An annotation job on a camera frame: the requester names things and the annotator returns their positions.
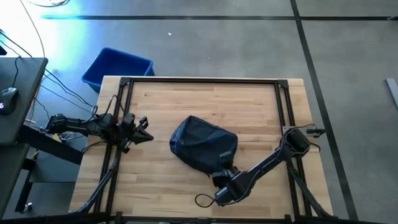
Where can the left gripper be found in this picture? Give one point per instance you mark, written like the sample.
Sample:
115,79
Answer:
129,133

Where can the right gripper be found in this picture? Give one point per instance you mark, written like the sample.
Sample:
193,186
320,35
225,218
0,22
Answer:
227,178

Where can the navy blue backpack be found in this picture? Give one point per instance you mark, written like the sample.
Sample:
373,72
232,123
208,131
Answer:
199,143

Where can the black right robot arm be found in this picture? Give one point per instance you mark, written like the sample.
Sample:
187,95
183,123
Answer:
267,163

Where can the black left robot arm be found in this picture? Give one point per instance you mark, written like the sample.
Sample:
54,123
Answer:
74,124

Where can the blue plastic bin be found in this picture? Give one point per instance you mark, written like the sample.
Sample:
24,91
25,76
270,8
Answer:
115,63

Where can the yellow tag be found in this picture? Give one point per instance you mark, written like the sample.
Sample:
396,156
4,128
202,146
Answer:
56,137

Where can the black desk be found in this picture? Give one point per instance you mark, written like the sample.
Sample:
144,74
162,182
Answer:
25,93

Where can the black computer mouse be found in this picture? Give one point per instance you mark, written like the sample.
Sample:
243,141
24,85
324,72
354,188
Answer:
8,99

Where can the grey metal bar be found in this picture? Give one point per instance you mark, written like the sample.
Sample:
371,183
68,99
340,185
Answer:
392,88

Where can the black clamp bracket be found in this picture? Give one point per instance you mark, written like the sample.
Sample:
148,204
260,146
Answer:
314,132

